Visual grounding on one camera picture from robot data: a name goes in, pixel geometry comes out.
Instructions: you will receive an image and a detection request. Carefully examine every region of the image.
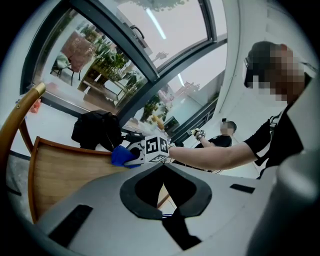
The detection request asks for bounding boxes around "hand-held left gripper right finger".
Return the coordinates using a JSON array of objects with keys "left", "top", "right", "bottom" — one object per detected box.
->
[{"left": 163, "top": 162, "right": 278, "bottom": 256}]

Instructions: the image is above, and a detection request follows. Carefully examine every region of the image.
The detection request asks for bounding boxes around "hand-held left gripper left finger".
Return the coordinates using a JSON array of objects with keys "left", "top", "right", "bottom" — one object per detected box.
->
[{"left": 33, "top": 162, "right": 186, "bottom": 256}]

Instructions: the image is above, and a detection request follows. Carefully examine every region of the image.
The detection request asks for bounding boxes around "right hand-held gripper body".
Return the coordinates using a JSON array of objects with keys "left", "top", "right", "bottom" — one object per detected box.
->
[{"left": 139, "top": 135, "right": 171, "bottom": 165}]

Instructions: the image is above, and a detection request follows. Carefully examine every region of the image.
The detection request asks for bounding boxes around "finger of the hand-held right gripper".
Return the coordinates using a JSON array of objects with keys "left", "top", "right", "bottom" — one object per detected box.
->
[
  {"left": 123, "top": 156, "right": 146, "bottom": 168},
  {"left": 127, "top": 139, "right": 146, "bottom": 151}
]

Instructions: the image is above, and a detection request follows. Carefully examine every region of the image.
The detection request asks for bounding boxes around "blue cloth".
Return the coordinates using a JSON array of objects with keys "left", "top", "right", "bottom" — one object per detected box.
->
[{"left": 111, "top": 145, "right": 138, "bottom": 167}]

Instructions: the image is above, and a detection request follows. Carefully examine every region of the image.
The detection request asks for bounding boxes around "person's right forearm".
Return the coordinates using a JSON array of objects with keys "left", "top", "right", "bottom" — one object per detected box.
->
[{"left": 167, "top": 142, "right": 258, "bottom": 171}]

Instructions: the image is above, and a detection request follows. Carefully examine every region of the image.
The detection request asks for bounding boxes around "black backpack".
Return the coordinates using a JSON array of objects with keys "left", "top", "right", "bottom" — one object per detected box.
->
[{"left": 71, "top": 109, "right": 124, "bottom": 152}]

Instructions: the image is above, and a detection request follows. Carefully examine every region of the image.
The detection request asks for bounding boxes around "person's black shirt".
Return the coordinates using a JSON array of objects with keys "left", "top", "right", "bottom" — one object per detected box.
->
[{"left": 243, "top": 73, "right": 313, "bottom": 180}]

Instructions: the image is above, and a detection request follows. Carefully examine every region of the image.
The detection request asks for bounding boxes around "white window ledge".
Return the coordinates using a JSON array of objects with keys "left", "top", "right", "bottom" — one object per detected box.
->
[{"left": 11, "top": 102, "right": 176, "bottom": 156}]

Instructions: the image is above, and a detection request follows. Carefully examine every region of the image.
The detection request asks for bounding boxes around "red packet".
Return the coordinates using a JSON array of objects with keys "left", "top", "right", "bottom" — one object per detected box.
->
[{"left": 29, "top": 98, "right": 42, "bottom": 114}]

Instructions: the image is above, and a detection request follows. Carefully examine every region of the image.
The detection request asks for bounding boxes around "person's head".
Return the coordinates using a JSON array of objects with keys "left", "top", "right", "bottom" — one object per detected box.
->
[{"left": 243, "top": 41, "right": 307, "bottom": 105}]

